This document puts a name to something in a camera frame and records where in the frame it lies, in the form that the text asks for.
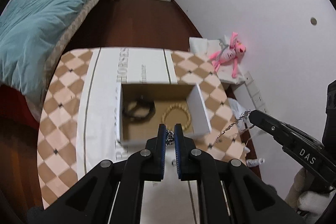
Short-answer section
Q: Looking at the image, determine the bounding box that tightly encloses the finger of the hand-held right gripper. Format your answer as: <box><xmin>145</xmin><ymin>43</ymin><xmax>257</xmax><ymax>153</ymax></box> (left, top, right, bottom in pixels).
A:
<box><xmin>248</xmin><ymin>109</ymin><xmax>324</xmax><ymax>149</ymax></box>

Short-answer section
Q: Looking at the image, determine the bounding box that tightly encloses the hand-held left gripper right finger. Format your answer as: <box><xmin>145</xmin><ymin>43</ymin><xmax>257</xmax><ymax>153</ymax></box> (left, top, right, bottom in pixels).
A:
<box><xmin>173</xmin><ymin>123</ymin><xmax>303</xmax><ymax>224</ymax></box>

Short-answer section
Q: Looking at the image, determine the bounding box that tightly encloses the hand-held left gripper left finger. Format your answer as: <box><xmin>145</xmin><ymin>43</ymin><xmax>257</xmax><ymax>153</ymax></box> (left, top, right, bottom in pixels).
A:
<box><xmin>34</xmin><ymin>123</ymin><xmax>168</xmax><ymax>224</ymax></box>

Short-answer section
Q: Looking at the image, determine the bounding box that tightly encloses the short silver chain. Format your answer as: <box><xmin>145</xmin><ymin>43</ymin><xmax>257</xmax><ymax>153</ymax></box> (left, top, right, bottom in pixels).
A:
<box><xmin>166</xmin><ymin>130</ymin><xmax>176</xmax><ymax>146</ymax></box>

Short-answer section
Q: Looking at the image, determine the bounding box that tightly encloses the long silver chain necklace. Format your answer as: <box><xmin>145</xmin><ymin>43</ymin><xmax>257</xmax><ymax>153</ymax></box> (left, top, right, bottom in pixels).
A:
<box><xmin>215</xmin><ymin>109</ymin><xmax>256</xmax><ymax>144</ymax></box>

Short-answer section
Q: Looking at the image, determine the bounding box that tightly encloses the white cardboard box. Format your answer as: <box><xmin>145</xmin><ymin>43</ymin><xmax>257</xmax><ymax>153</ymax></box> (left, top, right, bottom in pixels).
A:
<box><xmin>115</xmin><ymin>82</ymin><xmax>213</xmax><ymax>146</ymax></box>

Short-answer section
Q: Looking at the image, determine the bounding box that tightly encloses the white plastic bag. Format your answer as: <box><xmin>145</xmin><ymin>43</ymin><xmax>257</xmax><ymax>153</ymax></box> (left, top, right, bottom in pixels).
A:
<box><xmin>227</xmin><ymin>97</ymin><xmax>248</xmax><ymax>130</ymax></box>

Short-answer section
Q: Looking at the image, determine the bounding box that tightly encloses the white fluffy stool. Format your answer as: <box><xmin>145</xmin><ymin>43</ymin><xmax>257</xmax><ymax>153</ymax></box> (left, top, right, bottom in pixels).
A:
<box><xmin>285</xmin><ymin>168</ymin><xmax>332</xmax><ymax>217</ymax></box>

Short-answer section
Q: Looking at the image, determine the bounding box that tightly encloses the pink plush toy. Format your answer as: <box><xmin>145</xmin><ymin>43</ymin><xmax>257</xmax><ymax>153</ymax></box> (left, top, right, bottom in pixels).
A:
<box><xmin>211</xmin><ymin>32</ymin><xmax>248</xmax><ymax>78</ymax></box>

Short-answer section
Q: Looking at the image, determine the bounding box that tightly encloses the checkered tablecloth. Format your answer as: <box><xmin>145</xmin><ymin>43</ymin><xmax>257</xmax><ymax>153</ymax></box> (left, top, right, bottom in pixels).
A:
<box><xmin>37</xmin><ymin>47</ymin><xmax>253</xmax><ymax>211</ymax></box>

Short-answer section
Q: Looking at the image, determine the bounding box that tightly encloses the bed with patterned mattress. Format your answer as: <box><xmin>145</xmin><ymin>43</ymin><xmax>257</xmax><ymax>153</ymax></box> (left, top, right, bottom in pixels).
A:
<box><xmin>39</xmin><ymin>0</ymin><xmax>124</xmax><ymax>88</ymax></box>

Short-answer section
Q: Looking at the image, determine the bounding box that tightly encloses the blue duvet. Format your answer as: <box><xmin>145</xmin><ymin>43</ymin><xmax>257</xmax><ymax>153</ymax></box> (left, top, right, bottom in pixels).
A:
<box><xmin>0</xmin><ymin>0</ymin><xmax>103</xmax><ymax>96</ymax></box>

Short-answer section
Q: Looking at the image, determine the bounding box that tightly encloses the gold beaded bracelet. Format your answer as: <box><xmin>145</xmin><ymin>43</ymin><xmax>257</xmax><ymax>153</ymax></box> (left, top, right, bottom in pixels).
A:
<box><xmin>161</xmin><ymin>104</ymin><xmax>192</xmax><ymax>132</ymax></box>

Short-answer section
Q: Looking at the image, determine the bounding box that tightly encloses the white wall socket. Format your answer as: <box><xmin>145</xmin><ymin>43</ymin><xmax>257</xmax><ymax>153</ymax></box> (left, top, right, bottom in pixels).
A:
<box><xmin>244</xmin><ymin>71</ymin><xmax>268</xmax><ymax>112</ymax></box>

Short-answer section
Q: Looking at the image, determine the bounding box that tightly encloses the black bracelet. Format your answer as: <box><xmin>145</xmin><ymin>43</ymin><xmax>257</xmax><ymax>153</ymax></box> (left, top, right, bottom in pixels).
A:
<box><xmin>123</xmin><ymin>98</ymin><xmax>157</xmax><ymax>122</ymax></box>

